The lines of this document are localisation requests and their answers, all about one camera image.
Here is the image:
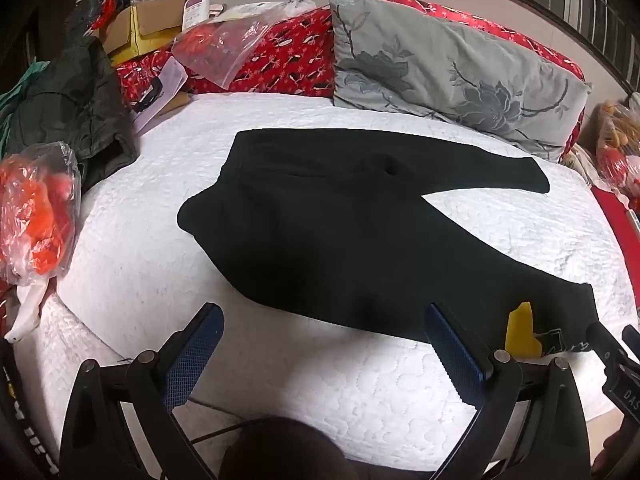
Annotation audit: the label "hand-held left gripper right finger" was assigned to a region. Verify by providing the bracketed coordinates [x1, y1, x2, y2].
[424, 302, 592, 480]

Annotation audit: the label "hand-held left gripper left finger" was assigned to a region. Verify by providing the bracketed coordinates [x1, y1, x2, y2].
[59, 302, 225, 480]

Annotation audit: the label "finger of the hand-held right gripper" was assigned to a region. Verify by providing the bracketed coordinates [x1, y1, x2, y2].
[585, 322, 627, 386]

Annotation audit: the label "black pants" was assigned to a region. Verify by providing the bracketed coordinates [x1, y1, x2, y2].
[177, 129, 601, 358]

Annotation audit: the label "white quilted mattress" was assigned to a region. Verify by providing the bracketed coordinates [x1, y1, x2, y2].
[10, 92, 639, 466]

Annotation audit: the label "person's leg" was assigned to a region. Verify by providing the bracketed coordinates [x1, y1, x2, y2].
[219, 417, 362, 480]

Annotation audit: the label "bag of plush toys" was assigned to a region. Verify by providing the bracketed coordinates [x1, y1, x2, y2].
[594, 102, 640, 201]

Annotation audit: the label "plastic bag with orange contents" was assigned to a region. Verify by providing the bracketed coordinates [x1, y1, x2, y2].
[172, 14, 281, 89]
[0, 142, 82, 287]

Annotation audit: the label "white paper sheet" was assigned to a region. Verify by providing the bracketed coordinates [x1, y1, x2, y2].
[129, 56, 195, 136]

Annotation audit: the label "dark green jacket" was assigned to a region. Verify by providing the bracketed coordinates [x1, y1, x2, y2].
[5, 5, 141, 191]

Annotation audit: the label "grey floral pillow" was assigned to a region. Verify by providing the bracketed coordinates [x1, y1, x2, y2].
[328, 0, 592, 162]

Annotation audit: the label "red printed blanket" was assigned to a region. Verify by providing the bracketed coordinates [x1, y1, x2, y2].
[116, 0, 588, 162]

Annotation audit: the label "cardboard box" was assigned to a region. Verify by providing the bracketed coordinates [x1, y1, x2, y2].
[99, 0, 190, 67]

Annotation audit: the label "white bottle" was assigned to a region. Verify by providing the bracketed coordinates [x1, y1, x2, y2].
[182, 0, 211, 32]

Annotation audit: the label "thin black cable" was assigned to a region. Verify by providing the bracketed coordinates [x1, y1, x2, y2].
[189, 421, 253, 447]

